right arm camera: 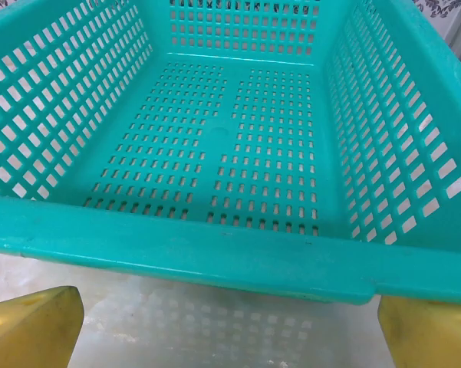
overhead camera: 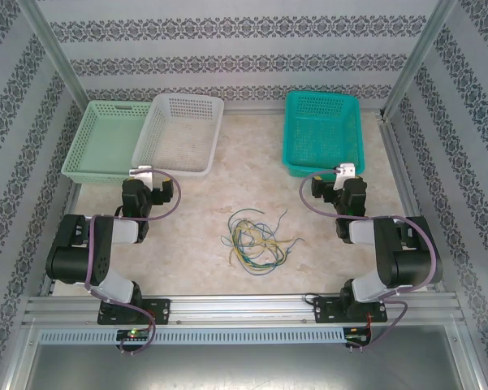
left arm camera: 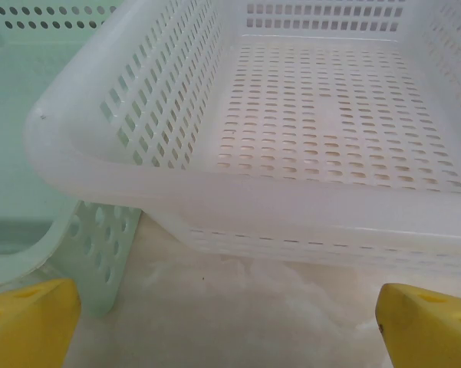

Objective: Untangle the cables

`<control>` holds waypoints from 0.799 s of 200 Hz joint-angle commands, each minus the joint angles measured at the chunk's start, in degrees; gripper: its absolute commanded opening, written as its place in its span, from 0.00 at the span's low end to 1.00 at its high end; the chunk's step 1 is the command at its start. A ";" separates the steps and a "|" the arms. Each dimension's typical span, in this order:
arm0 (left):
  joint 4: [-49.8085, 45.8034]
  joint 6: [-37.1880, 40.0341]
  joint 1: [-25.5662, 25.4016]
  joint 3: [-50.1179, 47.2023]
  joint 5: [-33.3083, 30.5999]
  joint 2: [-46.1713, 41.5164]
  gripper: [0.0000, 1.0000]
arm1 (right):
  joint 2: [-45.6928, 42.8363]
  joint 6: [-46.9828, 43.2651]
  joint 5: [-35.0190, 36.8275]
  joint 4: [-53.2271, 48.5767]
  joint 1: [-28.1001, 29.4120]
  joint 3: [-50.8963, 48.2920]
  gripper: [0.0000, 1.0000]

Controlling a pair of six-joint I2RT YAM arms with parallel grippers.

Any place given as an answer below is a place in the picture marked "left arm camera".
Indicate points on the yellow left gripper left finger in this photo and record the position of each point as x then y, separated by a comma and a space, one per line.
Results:
27, 329

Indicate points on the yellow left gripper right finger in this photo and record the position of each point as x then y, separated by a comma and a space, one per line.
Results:
429, 333

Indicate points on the white plastic basket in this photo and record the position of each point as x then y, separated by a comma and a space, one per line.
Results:
291, 211

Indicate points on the light green plastic basket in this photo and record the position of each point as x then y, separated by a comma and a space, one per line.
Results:
15, 115

